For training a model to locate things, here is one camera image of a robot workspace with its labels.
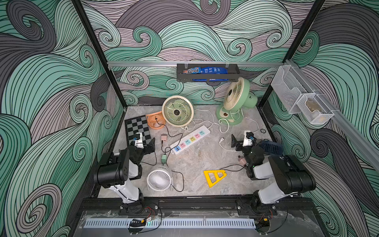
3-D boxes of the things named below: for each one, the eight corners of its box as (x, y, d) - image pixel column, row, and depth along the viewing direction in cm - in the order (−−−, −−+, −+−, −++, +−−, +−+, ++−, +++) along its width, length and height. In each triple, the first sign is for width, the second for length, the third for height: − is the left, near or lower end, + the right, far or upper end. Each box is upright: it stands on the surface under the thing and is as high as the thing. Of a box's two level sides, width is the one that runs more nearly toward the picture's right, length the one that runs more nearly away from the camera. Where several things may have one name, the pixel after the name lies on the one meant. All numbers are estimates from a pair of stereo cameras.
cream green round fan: (164, 128, 108) (160, 109, 93) (165, 114, 117) (162, 95, 102) (192, 128, 108) (193, 109, 93) (192, 114, 117) (192, 95, 102)
